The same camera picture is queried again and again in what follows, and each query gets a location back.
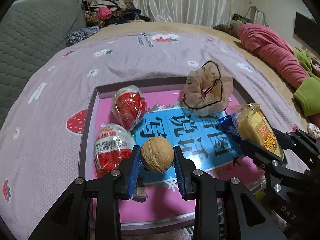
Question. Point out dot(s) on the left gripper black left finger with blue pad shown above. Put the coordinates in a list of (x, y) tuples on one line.
[(68, 218)]

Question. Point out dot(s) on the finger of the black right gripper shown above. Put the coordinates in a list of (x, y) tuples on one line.
[(299, 142)]

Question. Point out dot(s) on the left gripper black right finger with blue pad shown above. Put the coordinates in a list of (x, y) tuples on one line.
[(227, 202)]

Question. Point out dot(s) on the blue candy wrapper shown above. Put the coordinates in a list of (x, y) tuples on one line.
[(226, 124)]

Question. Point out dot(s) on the brown walnut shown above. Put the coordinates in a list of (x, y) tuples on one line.
[(157, 154)]

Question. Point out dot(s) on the beige mesh scrunchie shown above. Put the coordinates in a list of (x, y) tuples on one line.
[(207, 90)]

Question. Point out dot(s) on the red white chocolate egg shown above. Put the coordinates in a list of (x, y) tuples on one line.
[(129, 106)]

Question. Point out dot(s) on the green blanket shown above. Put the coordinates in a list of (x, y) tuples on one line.
[(308, 92)]

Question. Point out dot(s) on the lilac strawberry print sheet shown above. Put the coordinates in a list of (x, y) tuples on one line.
[(40, 149)]

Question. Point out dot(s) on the pink quilt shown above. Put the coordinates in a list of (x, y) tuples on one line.
[(274, 51)]

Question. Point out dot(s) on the white satin curtain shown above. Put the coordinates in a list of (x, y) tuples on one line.
[(198, 12)]

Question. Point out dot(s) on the blue patterned cloth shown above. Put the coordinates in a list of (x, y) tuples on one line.
[(80, 35)]

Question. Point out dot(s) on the grey quilted headboard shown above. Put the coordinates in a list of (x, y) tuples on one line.
[(32, 32)]

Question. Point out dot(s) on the pile of clothes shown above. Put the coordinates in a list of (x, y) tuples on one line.
[(102, 13)]

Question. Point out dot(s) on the black wall television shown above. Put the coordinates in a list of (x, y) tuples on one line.
[(307, 30)]

